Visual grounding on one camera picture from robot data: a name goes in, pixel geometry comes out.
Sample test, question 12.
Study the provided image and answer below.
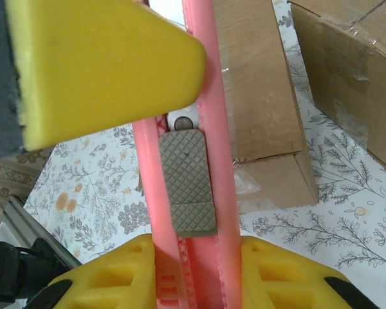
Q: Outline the pink utility knife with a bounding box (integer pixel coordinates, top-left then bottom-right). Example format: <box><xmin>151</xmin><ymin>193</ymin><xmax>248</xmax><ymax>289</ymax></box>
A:
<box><xmin>131</xmin><ymin>0</ymin><xmax>244</xmax><ymax>309</ymax></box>

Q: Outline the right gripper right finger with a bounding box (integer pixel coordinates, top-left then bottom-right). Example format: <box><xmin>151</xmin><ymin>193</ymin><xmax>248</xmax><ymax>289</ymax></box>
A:
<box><xmin>241</xmin><ymin>236</ymin><xmax>379</xmax><ymax>309</ymax></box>

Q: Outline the aluminium side rail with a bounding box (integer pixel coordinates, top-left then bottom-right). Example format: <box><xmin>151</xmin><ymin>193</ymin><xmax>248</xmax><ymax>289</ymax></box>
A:
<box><xmin>0</xmin><ymin>195</ymin><xmax>83</xmax><ymax>270</ymax></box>

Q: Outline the brown cardboard box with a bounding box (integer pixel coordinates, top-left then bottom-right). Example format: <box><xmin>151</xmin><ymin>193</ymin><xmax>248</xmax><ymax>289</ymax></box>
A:
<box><xmin>210</xmin><ymin>0</ymin><xmax>320</xmax><ymax>215</ymax></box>
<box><xmin>288</xmin><ymin>0</ymin><xmax>386</xmax><ymax>176</ymax></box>

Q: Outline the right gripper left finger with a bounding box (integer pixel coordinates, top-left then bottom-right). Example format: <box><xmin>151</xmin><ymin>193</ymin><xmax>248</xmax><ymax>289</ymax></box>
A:
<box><xmin>48</xmin><ymin>234</ymin><xmax>157</xmax><ymax>309</ymax></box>

